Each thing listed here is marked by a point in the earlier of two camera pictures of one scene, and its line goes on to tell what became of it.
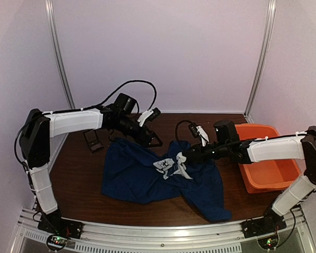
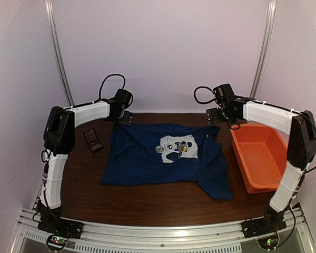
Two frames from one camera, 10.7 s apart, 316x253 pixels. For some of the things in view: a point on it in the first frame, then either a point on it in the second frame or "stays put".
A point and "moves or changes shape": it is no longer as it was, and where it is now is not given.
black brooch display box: x=92 y=140 stays put
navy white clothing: x=134 y=172 moves or changes shape
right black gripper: x=199 y=157 → x=215 y=118
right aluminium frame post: x=270 y=23 stays put
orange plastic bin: x=267 y=176 stays put
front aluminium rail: x=165 y=237 stays put
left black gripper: x=147 y=138 → x=127 y=118
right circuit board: x=268 y=243 stays put
